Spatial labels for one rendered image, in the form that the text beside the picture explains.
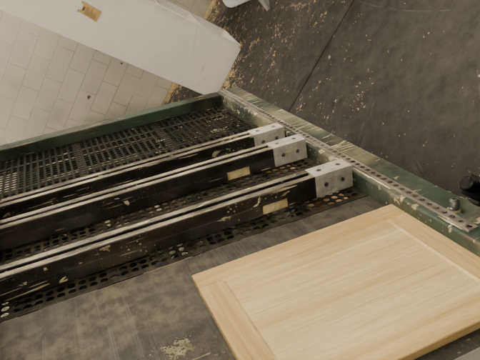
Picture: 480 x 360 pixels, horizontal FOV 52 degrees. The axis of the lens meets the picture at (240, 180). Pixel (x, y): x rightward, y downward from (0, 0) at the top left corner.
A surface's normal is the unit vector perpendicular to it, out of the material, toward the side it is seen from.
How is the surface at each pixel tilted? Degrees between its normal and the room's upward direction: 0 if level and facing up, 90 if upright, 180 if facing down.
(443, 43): 0
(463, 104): 0
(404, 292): 55
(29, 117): 90
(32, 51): 90
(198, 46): 90
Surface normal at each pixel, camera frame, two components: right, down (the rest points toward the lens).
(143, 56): 0.29, 0.51
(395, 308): -0.14, -0.89
